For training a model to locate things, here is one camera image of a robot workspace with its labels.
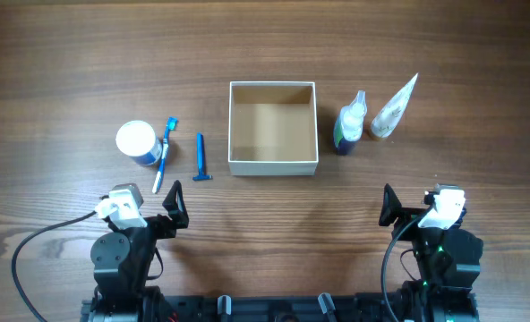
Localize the left black cable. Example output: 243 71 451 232
11 210 98 322

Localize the blue white toothbrush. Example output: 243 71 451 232
152 116 178 194

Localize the white floral squeeze tube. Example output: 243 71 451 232
370 73 419 140

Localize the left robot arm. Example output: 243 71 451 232
81 181 189 322

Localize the right black cable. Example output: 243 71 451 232
380 205 434 322

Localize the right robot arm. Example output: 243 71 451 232
379 183 483 321

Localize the clear capped dark bottle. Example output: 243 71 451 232
333 90 367 156

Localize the open beige cardboard box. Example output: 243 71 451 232
227 81 319 176

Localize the black cable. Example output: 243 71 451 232
11 210 98 322
380 205 434 322

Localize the white lidded blue jar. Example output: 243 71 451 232
115 120 162 165

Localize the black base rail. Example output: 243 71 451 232
80 292 409 322

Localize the blue disposable razor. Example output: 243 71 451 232
192 132 212 182

